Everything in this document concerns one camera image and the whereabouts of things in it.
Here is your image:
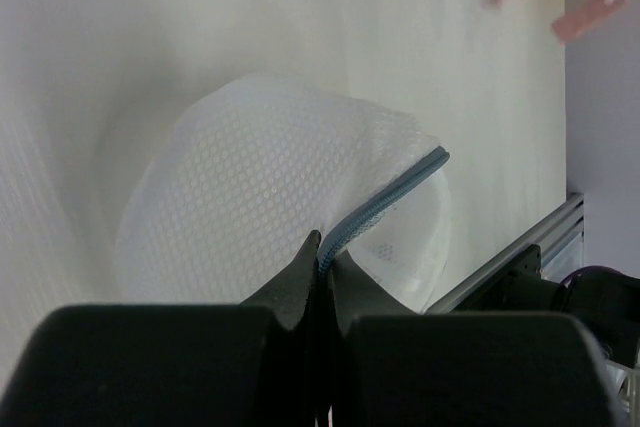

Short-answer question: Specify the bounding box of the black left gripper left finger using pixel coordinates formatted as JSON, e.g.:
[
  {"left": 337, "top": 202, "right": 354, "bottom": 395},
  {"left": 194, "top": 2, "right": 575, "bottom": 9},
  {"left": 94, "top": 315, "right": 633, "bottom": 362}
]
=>
[{"left": 1, "top": 232, "right": 321, "bottom": 426}]

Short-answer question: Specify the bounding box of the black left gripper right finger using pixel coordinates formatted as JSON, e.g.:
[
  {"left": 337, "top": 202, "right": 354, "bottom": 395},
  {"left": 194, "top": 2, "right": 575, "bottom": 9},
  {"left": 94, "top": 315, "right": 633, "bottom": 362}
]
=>
[{"left": 328, "top": 255, "right": 625, "bottom": 426}]

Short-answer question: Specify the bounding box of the white mesh laundry bag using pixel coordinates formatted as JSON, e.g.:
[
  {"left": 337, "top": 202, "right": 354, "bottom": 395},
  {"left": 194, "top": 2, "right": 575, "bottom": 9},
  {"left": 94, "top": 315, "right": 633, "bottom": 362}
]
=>
[{"left": 115, "top": 76, "right": 452, "bottom": 312}]

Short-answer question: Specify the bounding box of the aluminium rail frame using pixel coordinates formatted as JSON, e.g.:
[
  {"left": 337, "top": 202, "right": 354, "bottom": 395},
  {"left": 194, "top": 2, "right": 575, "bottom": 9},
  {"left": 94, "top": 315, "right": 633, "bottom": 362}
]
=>
[{"left": 426, "top": 193, "right": 584, "bottom": 314}]

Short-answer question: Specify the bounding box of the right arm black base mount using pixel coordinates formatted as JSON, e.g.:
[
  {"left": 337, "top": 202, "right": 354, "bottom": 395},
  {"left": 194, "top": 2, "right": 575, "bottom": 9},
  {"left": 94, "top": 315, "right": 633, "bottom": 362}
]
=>
[{"left": 456, "top": 266, "right": 639, "bottom": 369}]

